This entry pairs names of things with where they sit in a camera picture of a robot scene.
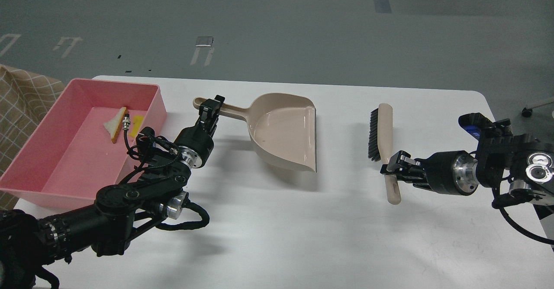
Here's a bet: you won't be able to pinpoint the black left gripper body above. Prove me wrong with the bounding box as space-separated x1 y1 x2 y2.
174 116 219 169

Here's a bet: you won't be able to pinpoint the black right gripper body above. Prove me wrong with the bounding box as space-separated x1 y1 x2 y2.
409 151 480 196

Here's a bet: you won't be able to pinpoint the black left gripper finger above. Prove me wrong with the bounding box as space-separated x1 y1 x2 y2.
199 100 216 127
211 95 225 127

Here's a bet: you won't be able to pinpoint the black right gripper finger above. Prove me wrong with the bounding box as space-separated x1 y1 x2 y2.
387 151 424 171
380 164 427 184

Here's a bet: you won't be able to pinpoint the beige hand brush black bristles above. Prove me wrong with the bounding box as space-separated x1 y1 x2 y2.
368 103 402 206

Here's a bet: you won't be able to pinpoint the yellow sponge piece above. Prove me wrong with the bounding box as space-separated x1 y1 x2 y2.
128 114 145 139

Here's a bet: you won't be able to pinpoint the beige plastic dustpan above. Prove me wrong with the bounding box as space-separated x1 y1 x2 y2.
219 93 317 173

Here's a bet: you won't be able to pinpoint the white bread slice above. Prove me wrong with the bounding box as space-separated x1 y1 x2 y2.
103 107 127 145

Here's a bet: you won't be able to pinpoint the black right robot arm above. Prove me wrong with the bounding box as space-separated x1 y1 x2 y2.
368 110 553 245

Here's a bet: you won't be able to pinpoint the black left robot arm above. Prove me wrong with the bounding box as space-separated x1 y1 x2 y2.
1 95 225 289

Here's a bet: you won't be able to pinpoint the pink plastic bin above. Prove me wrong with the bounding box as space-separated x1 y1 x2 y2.
0 79 167 209

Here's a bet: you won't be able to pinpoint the black caster wheel leg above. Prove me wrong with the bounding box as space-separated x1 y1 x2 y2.
521 96 554 118

